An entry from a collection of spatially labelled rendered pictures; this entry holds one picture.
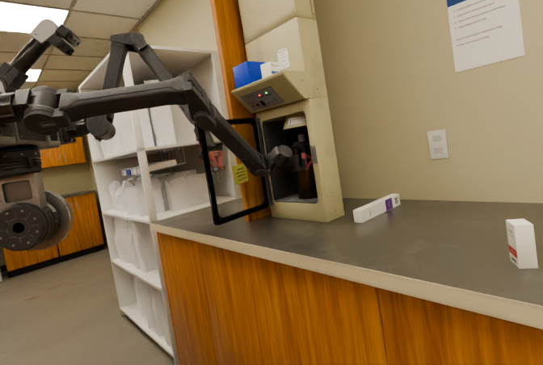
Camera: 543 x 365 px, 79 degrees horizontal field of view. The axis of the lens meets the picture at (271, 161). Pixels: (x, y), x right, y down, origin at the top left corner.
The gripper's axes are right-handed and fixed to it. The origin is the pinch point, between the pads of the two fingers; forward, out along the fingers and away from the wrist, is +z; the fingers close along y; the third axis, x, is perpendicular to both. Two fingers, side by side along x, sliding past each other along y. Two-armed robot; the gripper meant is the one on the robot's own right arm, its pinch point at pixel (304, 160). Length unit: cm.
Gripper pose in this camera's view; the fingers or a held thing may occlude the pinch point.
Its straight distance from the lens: 140.8
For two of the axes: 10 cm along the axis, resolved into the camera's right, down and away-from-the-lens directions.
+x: 1.6, 9.9, 0.5
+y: -6.4, 0.7, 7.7
